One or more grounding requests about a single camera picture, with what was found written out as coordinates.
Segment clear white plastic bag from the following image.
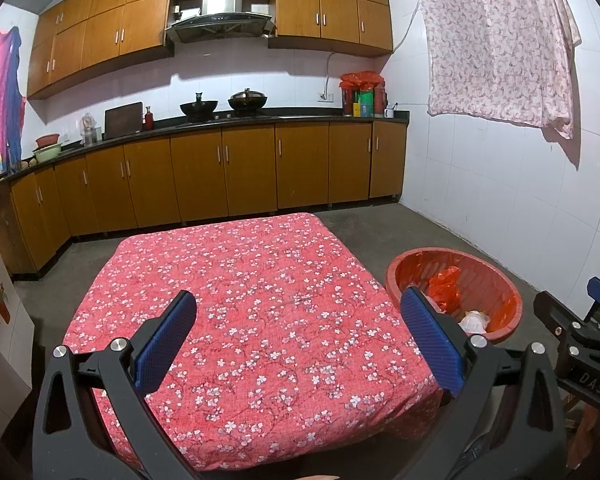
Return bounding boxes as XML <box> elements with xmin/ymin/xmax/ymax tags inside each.
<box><xmin>457</xmin><ymin>310</ymin><xmax>491</xmax><ymax>335</ymax></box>

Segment white flower print panel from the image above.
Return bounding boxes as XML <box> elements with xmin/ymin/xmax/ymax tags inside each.
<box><xmin>0</xmin><ymin>205</ymin><xmax>35</xmax><ymax>438</ymax></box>

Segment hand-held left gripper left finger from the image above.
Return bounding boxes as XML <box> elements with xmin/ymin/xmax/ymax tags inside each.
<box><xmin>32</xmin><ymin>290</ymin><xmax>201</xmax><ymax>480</ymax></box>

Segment red floral quilt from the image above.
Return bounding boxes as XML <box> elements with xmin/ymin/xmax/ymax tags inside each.
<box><xmin>62</xmin><ymin>212</ymin><xmax>443</xmax><ymax>471</ymax></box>

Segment black kitchen countertop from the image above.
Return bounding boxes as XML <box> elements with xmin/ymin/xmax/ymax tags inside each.
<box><xmin>0</xmin><ymin>110</ymin><xmax>411</xmax><ymax>186</ymax></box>

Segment red bag over boxes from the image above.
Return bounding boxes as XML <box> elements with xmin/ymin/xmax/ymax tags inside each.
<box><xmin>339</xmin><ymin>71</ymin><xmax>385</xmax><ymax>92</ymax></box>

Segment black wok with lid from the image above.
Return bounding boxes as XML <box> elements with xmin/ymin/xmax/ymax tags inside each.
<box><xmin>228</xmin><ymin>88</ymin><xmax>269</xmax><ymax>112</ymax></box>

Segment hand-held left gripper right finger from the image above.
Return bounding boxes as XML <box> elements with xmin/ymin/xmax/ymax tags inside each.
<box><xmin>395</xmin><ymin>287</ymin><xmax>568</xmax><ymax>480</ymax></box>

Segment wooden lower kitchen cabinets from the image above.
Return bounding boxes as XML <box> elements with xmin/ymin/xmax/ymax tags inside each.
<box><xmin>0</xmin><ymin>121</ymin><xmax>408</xmax><ymax>276</ymax></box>

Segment wooden upper wall cabinets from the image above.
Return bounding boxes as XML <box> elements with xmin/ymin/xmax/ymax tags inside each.
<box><xmin>26</xmin><ymin>0</ymin><xmax>395</xmax><ymax>101</ymax></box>

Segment red plastic bag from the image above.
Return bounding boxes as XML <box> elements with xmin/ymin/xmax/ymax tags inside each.
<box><xmin>426</xmin><ymin>266</ymin><xmax>463</xmax><ymax>313</ymax></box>

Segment red plastic basket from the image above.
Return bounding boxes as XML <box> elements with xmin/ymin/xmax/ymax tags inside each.
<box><xmin>385</xmin><ymin>247</ymin><xmax>523</xmax><ymax>345</ymax></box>

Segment pink floral hanging cloth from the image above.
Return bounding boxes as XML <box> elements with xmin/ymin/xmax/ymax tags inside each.
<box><xmin>412</xmin><ymin>0</ymin><xmax>583</xmax><ymax>168</ymax></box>

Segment steel range hood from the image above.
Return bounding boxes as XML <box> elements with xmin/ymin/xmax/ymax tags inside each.
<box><xmin>166</xmin><ymin>0</ymin><xmax>275</xmax><ymax>45</ymax></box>

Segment dark brown cutting board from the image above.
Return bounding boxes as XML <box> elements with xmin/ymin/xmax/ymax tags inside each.
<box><xmin>103</xmin><ymin>102</ymin><xmax>145</xmax><ymax>141</ymax></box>

